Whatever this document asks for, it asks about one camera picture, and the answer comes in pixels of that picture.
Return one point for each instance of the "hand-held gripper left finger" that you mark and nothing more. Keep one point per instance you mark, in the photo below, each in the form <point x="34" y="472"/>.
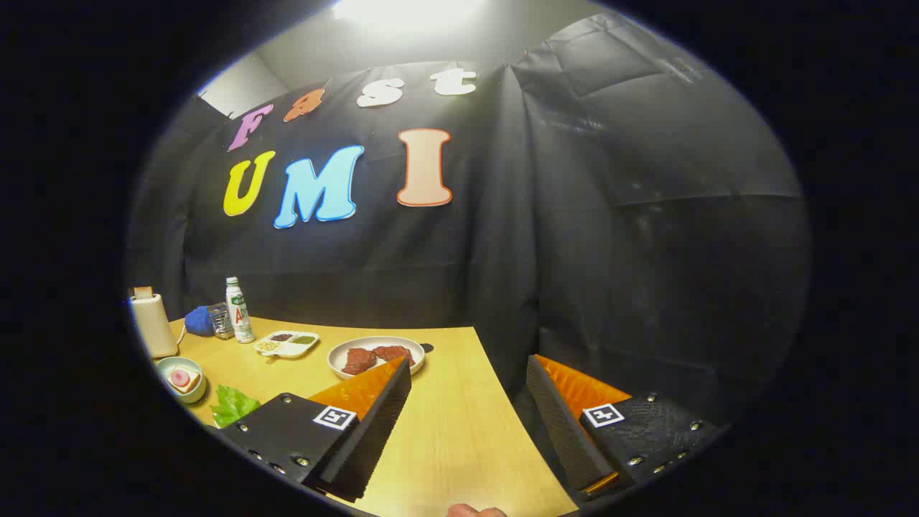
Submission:
<point x="373" y="431"/>

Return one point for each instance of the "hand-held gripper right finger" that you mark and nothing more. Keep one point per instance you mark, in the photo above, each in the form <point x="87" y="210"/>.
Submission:
<point x="563" y="431"/>

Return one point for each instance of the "green lettuce leaf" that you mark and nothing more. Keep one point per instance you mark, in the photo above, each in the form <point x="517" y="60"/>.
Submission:
<point x="233" y="406"/>

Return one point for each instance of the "white round plate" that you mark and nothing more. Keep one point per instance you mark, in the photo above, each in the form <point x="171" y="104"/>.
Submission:
<point x="373" y="342"/>

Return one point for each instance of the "black backdrop cloth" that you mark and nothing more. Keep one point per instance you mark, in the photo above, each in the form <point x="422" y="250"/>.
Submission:
<point x="574" y="215"/>

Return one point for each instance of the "white divided dish with beans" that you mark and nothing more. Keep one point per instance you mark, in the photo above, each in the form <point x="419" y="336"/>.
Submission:
<point x="287" y="350"/>

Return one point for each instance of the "toasted bread slice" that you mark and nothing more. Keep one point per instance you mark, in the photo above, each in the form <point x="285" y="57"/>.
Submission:
<point x="143" y="292"/>

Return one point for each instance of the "blue cloth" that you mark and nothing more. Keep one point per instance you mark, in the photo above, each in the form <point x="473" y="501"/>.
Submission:
<point x="199" y="321"/>

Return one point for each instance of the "white bread slice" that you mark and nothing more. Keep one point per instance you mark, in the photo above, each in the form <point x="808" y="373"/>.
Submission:
<point x="192" y="380"/>

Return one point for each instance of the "pale green plate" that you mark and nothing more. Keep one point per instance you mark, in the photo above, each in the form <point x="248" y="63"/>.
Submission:
<point x="165" y="366"/>

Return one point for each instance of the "pink ham slice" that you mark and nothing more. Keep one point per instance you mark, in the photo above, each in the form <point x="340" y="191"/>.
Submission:
<point x="179" y="378"/>

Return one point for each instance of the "white drink bottle red label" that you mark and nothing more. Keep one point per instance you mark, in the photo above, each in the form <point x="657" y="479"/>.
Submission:
<point x="239" y="316"/>

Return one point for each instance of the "white toaster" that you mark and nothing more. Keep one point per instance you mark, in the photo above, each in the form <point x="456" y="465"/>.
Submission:
<point x="154" y="327"/>

